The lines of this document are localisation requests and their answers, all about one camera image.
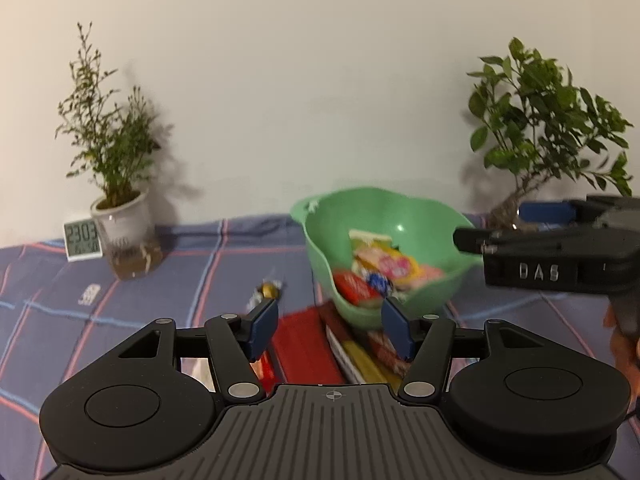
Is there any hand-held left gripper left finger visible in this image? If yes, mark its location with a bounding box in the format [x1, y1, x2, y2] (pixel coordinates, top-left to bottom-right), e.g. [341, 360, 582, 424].
[95, 299, 278, 403]

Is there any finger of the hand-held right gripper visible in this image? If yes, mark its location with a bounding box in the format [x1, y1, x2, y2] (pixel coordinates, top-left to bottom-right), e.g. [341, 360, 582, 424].
[517, 200, 581, 226]
[452, 227, 502, 256]

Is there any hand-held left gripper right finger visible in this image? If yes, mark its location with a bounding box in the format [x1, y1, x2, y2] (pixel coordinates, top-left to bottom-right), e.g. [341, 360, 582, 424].
[381, 297, 576, 403]

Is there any blue snack packet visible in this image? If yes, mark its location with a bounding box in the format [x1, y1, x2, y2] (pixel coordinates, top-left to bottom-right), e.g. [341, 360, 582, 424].
[367, 272, 397, 297]

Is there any red packet with white characters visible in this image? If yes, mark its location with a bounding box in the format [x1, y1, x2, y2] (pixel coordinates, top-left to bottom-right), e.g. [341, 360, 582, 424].
[333, 271, 383, 307]

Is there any yellow snack packet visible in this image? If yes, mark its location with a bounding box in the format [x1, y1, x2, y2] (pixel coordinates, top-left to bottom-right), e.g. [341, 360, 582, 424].
[395, 255, 427, 289]

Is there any pink snack packet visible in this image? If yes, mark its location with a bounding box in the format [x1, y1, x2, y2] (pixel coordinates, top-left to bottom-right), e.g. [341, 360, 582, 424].
[354, 247, 418, 281]

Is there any white triangular snack packet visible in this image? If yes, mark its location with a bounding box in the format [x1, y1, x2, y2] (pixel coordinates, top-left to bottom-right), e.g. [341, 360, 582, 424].
[348, 229, 398, 256]

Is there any green plastic bowl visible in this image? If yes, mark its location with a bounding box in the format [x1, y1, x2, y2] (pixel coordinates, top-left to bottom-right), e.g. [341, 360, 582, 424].
[290, 187, 477, 332]

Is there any person's right hand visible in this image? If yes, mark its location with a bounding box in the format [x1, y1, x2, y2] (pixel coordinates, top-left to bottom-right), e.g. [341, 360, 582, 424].
[602, 305, 640, 403]

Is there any clear red-striped biscuit packet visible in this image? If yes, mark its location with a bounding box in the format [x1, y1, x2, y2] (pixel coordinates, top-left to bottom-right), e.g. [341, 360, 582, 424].
[367, 329, 403, 376]

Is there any gold foil chocolate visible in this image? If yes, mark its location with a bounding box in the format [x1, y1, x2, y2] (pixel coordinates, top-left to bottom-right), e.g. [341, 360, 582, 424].
[245, 279, 287, 313]

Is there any red-brown snack bar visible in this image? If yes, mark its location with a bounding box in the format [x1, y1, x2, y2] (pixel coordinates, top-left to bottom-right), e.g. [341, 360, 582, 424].
[250, 347, 277, 396]

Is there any yellow bar packet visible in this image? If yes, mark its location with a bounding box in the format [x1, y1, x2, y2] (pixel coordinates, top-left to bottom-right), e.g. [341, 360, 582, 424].
[345, 339, 401, 386]

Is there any long red box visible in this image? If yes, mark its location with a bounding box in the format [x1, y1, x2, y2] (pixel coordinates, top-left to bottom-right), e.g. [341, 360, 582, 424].
[272, 306, 347, 386]

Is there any blue checked tablecloth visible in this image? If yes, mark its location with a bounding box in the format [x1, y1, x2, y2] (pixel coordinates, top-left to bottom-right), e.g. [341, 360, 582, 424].
[0, 212, 640, 480]

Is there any leafy plant in glass vase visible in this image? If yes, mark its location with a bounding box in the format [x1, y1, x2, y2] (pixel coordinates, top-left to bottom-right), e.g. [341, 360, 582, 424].
[467, 37, 635, 231]

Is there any clear glass jar with roots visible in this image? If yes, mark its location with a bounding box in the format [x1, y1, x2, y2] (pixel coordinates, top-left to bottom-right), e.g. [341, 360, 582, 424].
[106, 239, 164, 282]

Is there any thin-leaf plant in white pot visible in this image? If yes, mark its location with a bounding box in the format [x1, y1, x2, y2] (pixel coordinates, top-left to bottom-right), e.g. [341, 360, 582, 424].
[55, 21, 163, 253]

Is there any white digital clock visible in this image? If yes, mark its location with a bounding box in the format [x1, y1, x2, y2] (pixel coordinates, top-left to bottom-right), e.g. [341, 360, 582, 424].
[63, 219, 105, 263]

